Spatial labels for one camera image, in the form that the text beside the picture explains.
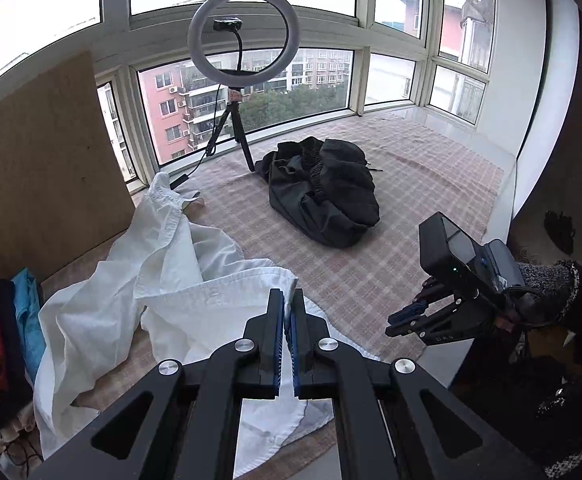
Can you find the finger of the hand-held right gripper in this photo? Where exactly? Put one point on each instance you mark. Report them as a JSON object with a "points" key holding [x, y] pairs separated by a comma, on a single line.
{"points": [[403, 330], [408, 316]]}

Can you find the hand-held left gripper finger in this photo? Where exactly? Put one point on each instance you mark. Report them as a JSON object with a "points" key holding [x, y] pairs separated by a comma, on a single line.
{"points": [[282, 340], [293, 350]]}

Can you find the white shirt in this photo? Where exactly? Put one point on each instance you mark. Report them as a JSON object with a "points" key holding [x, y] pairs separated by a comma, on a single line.
{"points": [[171, 270]]}

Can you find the person's right forearm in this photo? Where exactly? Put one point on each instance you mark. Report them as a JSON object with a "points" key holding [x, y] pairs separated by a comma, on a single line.
{"points": [[551, 280]]}

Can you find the pink plaid blanket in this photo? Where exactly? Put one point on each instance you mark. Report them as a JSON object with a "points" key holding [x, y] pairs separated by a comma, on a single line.
{"points": [[396, 185]]}

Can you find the black garment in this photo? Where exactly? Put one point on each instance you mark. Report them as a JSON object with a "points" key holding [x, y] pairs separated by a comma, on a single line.
{"points": [[331, 195]]}

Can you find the person's dark clothing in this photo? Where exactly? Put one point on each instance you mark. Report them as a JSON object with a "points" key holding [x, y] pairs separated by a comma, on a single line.
{"points": [[581, 410]]}

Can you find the blue garment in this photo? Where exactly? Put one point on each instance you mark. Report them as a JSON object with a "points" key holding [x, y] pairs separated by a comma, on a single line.
{"points": [[28, 320]]}

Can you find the navy garment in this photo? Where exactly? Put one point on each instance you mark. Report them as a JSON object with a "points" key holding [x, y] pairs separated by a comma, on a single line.
{"points": [[8, 330]]}

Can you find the light wooden board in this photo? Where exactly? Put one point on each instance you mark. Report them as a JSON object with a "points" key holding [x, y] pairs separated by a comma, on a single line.
{"points": [[46, 160]]}

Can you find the white window frame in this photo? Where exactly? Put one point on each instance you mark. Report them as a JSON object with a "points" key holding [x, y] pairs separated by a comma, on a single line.
{"points": [[371, 35]]}

